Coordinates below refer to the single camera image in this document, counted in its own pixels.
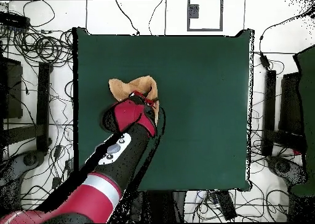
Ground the green hanging cloth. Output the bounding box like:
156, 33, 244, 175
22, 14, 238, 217
290, 45, 315, 196

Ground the dark green table cloth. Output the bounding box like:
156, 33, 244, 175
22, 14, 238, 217
73, 27, 255, 192

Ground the black stand bar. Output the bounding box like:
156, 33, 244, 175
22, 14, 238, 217
36, 62, 52, 153
261, 70, 277, 156

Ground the dark grey block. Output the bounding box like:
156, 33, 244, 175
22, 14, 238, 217
189, 4, 199, 19

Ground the orange terry towel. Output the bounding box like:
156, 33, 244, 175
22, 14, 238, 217
108, 75, 160, 125

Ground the black cable coil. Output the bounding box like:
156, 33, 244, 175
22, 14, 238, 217
13, 28, 74, 66

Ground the black furniture panel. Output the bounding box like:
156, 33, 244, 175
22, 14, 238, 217
0, 56, 23, 120
279, 72, 302, 136

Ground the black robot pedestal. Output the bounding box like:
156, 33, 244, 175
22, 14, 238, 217
127, 190, 187, 223

